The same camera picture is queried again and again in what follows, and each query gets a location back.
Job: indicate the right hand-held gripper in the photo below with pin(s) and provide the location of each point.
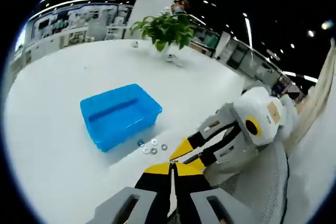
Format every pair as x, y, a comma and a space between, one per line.
260, 119

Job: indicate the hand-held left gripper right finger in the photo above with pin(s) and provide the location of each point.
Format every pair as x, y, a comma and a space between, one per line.
194, 197

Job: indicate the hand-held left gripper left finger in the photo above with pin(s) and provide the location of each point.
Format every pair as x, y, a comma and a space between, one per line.
147, 195

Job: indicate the dark metal tweezers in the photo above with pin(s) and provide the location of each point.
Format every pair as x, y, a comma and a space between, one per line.
193, 158

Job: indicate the small silver washer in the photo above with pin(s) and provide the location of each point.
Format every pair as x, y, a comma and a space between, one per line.
153, 151
154, 142
146, 151
140, 143
164, 146

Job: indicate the blue plastic container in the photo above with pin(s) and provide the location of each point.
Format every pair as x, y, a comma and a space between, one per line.
118, 119

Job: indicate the grey mesh chair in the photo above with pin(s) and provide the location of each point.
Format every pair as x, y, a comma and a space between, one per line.
257, 190

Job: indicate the small white round object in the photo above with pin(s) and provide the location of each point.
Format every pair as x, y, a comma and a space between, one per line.
170, 58
135, 44

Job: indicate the person's body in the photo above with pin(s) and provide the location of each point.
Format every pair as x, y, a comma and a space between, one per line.
317, 98

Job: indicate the white table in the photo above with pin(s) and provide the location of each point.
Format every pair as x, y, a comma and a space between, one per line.
52, 129

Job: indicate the green leafy plant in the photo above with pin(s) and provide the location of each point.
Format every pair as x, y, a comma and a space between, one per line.
165, 30

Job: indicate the white display shelf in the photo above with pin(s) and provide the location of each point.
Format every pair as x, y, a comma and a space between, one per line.
73, 24

